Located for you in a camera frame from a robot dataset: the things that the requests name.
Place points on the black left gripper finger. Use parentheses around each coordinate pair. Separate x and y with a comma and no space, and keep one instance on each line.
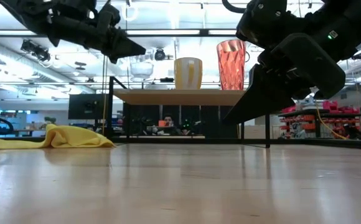
(124,46)

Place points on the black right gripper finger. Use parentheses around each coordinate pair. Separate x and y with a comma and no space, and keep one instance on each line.
(308,65)

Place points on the clear glass mug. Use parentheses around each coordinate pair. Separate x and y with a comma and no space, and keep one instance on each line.
(141,70)

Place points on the tall orange faceted tumbler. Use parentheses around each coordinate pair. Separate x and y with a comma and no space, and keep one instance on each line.
(231,65)

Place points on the yellow and white ceramic mug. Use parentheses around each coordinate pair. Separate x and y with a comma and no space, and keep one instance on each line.
(188,74)

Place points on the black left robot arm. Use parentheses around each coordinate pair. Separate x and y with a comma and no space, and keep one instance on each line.
(21,12)

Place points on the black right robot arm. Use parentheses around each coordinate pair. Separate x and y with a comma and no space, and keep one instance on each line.
(354,18)

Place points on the rack with red bins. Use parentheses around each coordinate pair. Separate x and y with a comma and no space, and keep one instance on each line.
(317,119)

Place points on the black monitor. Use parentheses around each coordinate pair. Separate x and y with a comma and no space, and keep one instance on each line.
(85,106)

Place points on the person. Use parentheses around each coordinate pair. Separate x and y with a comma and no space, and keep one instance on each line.
(168,119)

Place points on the yellow cloth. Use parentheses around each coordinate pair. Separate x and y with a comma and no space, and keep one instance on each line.
(71,138)

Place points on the black ceiling camera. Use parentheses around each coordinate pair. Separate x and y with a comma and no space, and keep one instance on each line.
(160,54)

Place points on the wooden shelf with black frame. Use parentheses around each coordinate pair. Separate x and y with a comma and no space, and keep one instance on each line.
(180,97)

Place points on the black table edge rail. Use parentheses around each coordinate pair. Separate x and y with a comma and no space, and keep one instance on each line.
(308,142)

